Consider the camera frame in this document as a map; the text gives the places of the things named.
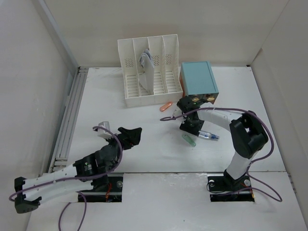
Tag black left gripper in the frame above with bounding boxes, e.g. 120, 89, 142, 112
105, 128, 141, 158

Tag clear blue glue bottle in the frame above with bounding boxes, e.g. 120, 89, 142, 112
198, 130, 219, 141

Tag teal orange drawer box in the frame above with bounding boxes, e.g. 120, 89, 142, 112
180, 61, 219, 104

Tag white spiral bound manual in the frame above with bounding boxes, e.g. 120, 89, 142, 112
139, 49, 154, 95

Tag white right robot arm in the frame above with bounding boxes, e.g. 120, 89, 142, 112
177, 96, 269, 190

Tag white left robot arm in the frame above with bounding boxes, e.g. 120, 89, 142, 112
9, 125, 142, 214

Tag green transparent tube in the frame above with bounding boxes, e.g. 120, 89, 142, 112
182, 134, 196, 147

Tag white plastic file organizer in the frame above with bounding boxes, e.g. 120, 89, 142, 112
118, 34, 183, 107

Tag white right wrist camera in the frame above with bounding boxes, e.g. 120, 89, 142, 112
171, 108, 183, 119

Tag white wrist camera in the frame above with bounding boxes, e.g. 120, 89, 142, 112
92, 121, 112, 140
171, 108, 183, 119

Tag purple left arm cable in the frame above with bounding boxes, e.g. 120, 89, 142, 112
8, 125, 125, 231

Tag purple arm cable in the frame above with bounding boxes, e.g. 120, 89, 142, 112
8, 125, 125, 231
159, 107, 282, 203

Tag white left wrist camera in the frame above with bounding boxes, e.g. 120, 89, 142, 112
92, 121, 112, 140

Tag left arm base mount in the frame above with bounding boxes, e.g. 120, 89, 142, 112
81, 173, 124, 203

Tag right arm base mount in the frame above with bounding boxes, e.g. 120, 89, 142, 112
206, 172, 255, 202

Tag aluminium frame rail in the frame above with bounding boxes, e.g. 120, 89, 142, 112
46, 66, 89, 173

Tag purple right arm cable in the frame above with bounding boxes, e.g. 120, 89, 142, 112
159, 107, 282, 203

